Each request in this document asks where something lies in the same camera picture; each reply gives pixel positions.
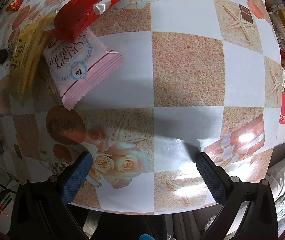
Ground yellow wafer snack packet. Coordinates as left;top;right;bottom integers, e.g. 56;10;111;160
8;15;54;103

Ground small red snack bag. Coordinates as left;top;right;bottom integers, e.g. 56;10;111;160
5;0;23;11

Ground long red snack packet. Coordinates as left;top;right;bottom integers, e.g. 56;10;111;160
51;0;122;42

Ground pink crispy cranberry packet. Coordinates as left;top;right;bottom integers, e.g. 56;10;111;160
43;28;123;110

